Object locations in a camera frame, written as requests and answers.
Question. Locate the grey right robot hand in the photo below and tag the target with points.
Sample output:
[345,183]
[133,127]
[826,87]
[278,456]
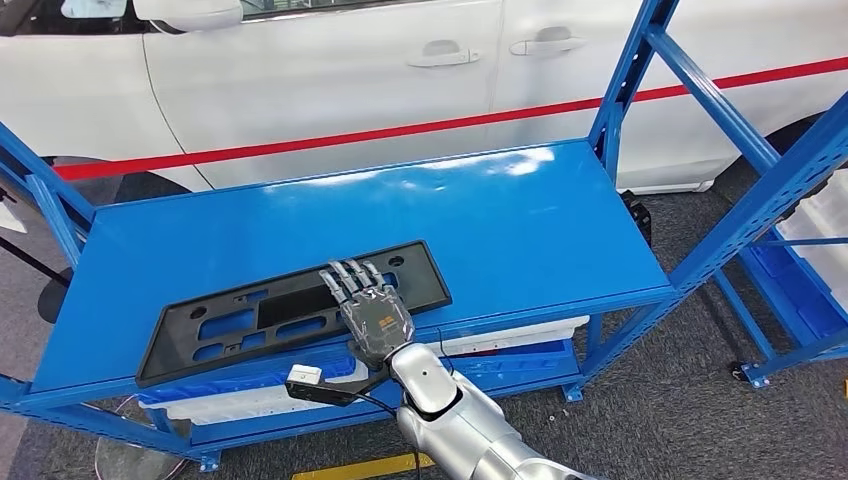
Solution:
[378,324]

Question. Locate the black plastic plate part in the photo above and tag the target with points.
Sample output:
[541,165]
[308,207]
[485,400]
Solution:
[166,358]

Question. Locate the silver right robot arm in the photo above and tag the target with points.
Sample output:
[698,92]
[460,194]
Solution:
[464,430]

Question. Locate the blue metal shelf rack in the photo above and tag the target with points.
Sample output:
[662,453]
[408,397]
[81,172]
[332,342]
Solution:
[497,218]

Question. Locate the blue wheeled shelf rack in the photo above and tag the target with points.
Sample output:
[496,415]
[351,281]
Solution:
[782,358]

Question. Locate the white plastic crate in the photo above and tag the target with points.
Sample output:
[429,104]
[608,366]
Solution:
[252,404]
[821,252]
[503,338]

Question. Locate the blue plastic crate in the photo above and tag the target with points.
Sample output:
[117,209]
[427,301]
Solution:
[795,298]
[232,384]
[517,368]

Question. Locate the red barrier belt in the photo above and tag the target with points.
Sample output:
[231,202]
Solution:
[397,132]

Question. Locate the white car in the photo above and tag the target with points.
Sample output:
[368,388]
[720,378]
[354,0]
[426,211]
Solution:
[298,79]

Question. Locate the thin black stand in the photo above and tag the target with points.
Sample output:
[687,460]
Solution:
[54,298]

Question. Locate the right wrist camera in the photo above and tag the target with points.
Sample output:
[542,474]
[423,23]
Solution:
[305,376]

